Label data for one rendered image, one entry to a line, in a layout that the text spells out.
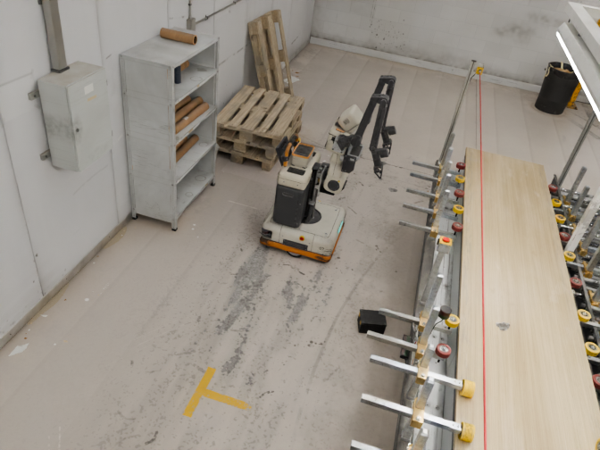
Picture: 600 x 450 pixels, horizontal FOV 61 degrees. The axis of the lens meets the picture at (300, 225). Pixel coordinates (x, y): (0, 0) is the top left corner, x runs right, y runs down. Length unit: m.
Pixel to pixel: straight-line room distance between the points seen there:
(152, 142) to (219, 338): 1.71
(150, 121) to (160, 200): 0.75
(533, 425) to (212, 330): 2.25
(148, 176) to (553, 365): 3.38
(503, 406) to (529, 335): 0.59
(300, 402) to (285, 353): 0.42
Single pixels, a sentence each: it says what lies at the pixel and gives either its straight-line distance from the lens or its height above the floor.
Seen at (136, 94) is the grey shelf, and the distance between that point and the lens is 4.35.
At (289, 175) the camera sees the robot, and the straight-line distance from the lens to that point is 4.24.
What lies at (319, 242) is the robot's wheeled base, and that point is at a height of 0.25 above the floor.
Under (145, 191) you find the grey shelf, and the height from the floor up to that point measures 0.35.
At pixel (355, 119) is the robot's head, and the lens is 4.07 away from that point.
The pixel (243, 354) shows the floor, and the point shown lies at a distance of 3.83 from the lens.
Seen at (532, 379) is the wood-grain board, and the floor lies 0.90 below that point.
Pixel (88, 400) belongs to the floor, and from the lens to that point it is 3.69.
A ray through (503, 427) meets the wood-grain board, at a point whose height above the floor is 0.90.
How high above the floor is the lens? 2.97
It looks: 36 degrees down
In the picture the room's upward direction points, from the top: 9 degrees clockwise
